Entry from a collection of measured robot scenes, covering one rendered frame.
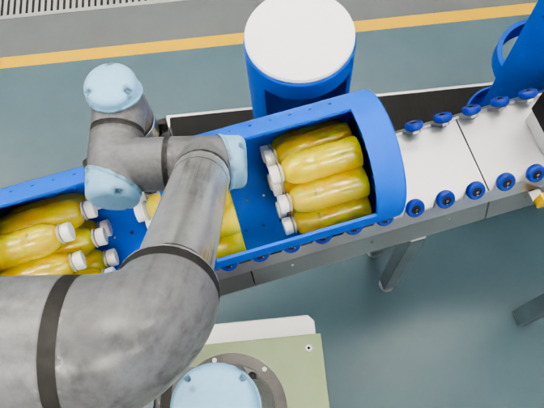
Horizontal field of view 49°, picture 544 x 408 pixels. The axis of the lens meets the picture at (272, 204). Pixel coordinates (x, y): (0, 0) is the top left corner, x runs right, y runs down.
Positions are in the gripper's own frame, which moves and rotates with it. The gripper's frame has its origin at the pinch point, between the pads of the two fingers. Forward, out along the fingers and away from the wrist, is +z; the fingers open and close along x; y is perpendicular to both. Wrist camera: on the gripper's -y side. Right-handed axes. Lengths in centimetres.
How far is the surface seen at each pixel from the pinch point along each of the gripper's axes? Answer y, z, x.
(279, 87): 32.7, 22.7, 28.0
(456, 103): 111, 108, 52
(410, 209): 53, 26, -10
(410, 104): 94, 108, 57
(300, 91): 37, 24, 26
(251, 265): 14.1, 30.7, -11.3
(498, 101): 83, 25, 9
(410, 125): 60, 25, 10
